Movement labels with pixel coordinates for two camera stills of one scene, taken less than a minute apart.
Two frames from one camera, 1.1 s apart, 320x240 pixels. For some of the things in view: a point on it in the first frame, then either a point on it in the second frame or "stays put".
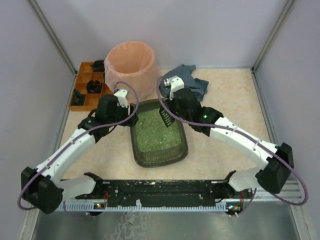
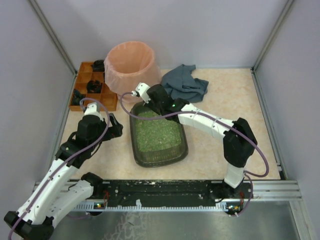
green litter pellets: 152,133 stays put
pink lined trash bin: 130,65 stays put
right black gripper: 172,107 → 152,104
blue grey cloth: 199,87 stays put
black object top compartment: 98,66 stays put
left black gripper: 130,116 → 113,128
